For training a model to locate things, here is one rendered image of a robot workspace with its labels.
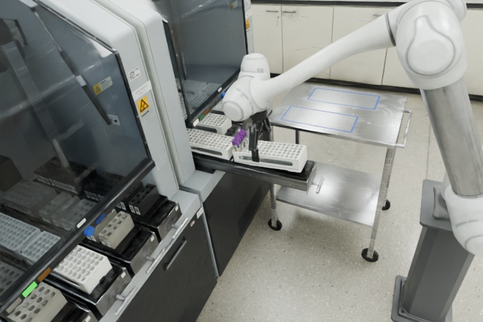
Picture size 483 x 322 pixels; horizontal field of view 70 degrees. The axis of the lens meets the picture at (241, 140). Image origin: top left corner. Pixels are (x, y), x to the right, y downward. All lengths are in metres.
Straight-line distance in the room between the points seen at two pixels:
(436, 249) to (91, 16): 1.49
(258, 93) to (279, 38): 2.72
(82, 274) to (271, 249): 1.25
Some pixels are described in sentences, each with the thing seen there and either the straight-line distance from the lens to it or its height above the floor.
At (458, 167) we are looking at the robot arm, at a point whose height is 1.08.
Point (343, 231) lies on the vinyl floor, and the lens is 2.29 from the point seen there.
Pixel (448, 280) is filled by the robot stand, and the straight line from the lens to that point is 1.76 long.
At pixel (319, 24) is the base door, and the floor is 0.65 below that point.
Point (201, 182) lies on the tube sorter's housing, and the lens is 1.54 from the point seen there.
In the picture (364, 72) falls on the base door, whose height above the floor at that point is 0.19.
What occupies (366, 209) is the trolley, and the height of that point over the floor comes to 0.28.
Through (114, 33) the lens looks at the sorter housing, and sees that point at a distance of 1.15.
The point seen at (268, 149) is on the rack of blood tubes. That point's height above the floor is 0.88.
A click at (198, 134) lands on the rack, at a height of 0.86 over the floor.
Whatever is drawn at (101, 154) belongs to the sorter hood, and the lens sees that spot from 1.12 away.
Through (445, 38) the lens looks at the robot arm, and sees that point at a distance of 0.89.
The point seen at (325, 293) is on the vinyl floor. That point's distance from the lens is 2.04.
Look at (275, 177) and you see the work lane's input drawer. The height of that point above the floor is 0.79.
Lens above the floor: 1.74
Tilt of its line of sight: 35 degrees down
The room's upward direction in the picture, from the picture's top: 7 degrees counter-clockwise
